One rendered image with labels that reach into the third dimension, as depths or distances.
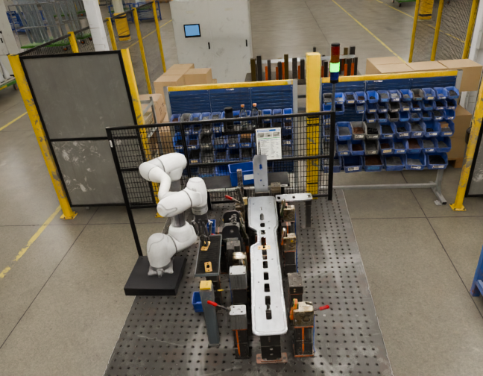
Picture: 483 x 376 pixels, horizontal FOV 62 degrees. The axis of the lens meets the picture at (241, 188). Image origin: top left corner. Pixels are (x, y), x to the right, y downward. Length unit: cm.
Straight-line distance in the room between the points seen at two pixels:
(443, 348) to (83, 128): 406
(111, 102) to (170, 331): 270
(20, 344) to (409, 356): 316
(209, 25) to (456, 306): 708
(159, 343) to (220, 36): 731
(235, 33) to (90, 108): 494
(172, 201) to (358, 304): 140
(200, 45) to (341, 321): 738
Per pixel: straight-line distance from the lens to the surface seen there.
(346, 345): 258
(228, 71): 920
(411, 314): 381
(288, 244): 277
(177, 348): 263
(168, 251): 295
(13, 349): 411
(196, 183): 217
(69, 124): 493
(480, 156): 501
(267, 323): 227
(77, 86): 470
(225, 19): 901
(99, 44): 668
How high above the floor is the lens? 270
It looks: 30 degrees down
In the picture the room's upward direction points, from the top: 5 degrees counter-clockwise
